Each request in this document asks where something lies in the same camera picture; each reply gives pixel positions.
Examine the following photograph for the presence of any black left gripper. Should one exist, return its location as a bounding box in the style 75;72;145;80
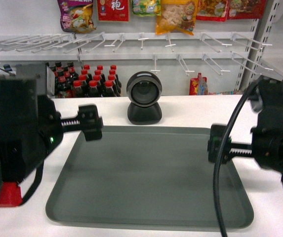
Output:
0;74;104;207

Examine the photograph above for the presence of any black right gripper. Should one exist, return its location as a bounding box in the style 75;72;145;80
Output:
207;79;283;174

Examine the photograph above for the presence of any grey rectangular serving tray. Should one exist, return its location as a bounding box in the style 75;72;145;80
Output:
45;125;255;230

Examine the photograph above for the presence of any white checkout table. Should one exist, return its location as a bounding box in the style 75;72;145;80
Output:
0;94;283;237

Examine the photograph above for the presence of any red cap soy sauce bottle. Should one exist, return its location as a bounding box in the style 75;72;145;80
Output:
73;80;88;98
88;80;102;98
103;80;117;97

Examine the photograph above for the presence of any small red standing pouch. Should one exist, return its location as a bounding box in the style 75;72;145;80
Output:
189;73;208;95

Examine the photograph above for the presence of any black round barcode scanner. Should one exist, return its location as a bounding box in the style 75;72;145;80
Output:
126;71;162;125

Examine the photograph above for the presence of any white peg hook rack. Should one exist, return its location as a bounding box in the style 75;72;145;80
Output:
0;32;259;75

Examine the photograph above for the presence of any purple snack bag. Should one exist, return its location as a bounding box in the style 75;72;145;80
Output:
57;0;96;34

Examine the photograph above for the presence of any white shelf upright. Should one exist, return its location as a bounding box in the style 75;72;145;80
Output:
236;0;280;90

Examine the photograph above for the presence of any red snack bag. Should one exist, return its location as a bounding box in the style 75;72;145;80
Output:
97;0;129;22
196;0;266;22

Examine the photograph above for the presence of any red snack bag right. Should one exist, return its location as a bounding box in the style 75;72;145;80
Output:
196;0;266;22

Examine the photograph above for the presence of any orange snack bag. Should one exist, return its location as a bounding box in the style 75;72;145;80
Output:
155;0;199;36

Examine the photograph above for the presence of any green yellow snack bag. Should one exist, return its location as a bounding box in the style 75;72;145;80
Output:
131;0;161;16

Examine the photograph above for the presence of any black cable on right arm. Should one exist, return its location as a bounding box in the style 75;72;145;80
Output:
212;79;264;237

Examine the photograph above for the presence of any red mount block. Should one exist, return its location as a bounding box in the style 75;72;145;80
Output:
0;182;23;207

